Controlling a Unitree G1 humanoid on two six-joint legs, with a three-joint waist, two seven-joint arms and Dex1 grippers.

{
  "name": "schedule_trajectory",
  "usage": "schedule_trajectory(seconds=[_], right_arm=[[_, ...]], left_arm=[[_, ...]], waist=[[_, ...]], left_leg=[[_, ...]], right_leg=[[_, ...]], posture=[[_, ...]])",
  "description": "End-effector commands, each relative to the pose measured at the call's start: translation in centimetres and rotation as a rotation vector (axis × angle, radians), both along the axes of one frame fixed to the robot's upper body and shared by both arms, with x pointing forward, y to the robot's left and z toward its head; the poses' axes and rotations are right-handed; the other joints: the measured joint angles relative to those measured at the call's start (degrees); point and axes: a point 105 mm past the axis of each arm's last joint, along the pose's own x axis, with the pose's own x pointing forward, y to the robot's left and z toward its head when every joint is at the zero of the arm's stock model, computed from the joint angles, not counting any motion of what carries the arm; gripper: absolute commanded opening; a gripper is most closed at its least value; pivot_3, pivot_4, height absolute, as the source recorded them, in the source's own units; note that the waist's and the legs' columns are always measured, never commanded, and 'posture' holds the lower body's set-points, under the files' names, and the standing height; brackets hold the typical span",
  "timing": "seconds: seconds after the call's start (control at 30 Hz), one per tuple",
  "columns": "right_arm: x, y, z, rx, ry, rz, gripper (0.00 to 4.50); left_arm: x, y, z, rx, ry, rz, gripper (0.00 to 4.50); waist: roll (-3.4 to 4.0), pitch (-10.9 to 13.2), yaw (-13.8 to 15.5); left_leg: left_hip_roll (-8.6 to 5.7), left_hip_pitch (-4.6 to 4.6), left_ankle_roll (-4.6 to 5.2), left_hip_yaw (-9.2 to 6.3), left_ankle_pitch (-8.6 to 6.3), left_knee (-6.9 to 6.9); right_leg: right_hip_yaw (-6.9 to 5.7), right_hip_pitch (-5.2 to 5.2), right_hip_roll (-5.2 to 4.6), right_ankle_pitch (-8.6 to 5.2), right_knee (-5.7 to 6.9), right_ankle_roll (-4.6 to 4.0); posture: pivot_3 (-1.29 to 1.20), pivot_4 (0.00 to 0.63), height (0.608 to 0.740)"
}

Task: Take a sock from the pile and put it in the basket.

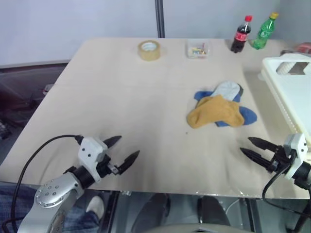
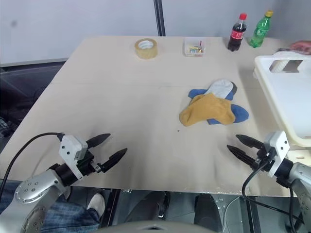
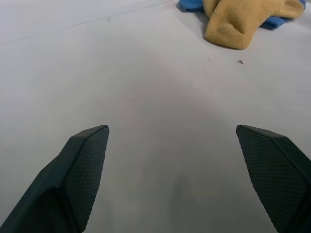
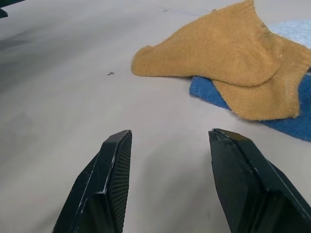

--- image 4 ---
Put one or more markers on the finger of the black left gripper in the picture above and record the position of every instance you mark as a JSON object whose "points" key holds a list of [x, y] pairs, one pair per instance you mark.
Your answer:
{"points": [[2, 13]]}

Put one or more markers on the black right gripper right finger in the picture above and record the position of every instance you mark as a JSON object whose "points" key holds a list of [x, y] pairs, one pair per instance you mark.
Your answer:
{"points": [[245, 184]]}

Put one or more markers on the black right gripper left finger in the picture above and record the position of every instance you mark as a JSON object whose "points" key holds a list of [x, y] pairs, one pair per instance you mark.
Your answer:
{"points": [[114, 174]]}

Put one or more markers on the mustard yellow sock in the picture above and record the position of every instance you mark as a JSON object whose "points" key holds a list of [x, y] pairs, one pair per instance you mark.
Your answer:
{"points": [[218, 60]]}

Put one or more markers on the blue sock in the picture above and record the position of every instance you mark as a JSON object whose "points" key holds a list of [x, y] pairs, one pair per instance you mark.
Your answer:
{"points": [[291, 126]]}

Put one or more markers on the light grey sock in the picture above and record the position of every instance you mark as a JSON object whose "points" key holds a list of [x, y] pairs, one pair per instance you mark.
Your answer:
{"points": [[296, 31]]}

